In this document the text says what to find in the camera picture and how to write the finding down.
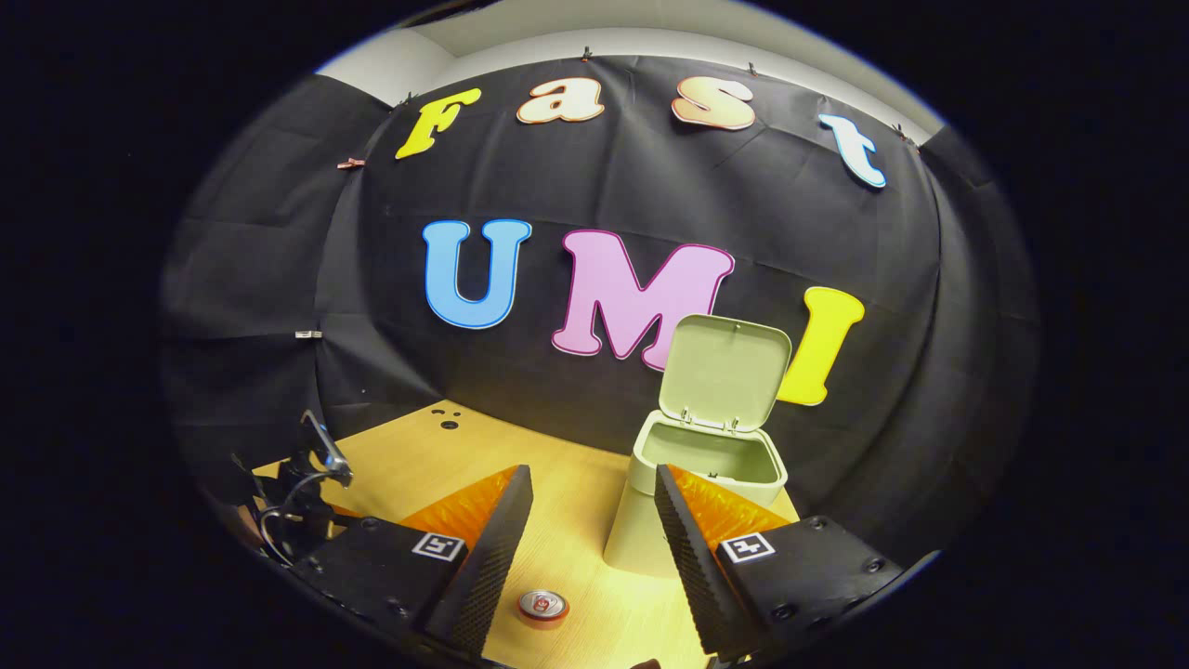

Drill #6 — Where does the red pop can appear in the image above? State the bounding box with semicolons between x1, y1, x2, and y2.
516;589;570;631

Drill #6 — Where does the green desktop garbage bin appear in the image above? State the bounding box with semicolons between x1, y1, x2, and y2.
604;314;792;579

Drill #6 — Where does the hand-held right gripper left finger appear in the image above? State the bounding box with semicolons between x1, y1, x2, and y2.
293;465;535;659

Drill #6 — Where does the wooden desktop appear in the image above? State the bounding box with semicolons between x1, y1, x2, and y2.
253;400;802;669

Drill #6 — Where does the black backdrop cloth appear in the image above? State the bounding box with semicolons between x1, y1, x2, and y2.
158;54;1041;568

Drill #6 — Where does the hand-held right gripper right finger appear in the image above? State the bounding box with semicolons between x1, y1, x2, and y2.
653;463;907;662

